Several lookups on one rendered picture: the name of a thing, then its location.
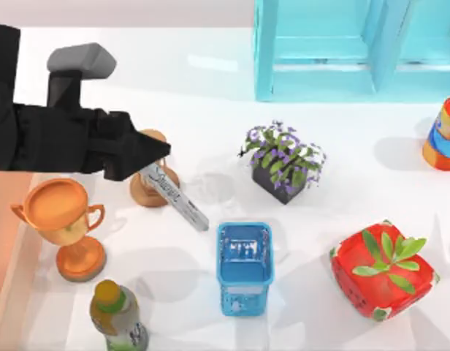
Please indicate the silver marker pen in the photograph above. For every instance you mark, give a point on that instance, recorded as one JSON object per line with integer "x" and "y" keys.
{"x": 177, "y": 201}

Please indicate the small brown wooden trophy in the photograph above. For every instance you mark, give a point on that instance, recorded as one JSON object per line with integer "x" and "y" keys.
{"x": 144, "y": 192}

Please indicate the orange trophy cup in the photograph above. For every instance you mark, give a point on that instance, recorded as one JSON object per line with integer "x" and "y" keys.
{"x": 55, "y": 208}

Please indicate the pale grey rounded box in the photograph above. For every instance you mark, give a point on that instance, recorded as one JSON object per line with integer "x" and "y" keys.
{"x": 84, "y": 60}

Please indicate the shallow salmon-coloured box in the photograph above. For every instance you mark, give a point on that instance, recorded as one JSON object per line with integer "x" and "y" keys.
{"x": 6, "y": 219}

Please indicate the purple flowers in black pot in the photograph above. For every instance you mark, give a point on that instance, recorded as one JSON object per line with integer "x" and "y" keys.
{"x": 283, "y": 157}

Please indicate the green and yellow bottle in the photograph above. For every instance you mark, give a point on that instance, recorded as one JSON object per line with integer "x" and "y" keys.
{"x": 115, "y": 318}

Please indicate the blue plastic basket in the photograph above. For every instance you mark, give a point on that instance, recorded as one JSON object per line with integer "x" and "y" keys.
{"x": 245, "y": 278}

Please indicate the light blue rack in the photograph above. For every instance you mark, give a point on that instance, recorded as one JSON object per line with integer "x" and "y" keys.
{"x": 320, "y": 73}

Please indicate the red pot with green plant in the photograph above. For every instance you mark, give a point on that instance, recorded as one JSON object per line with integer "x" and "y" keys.
{"x": 378, "y": 278}

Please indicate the orange and blue can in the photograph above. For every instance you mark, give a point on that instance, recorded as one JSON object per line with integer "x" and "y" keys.
{"x": 444, "y": 142}

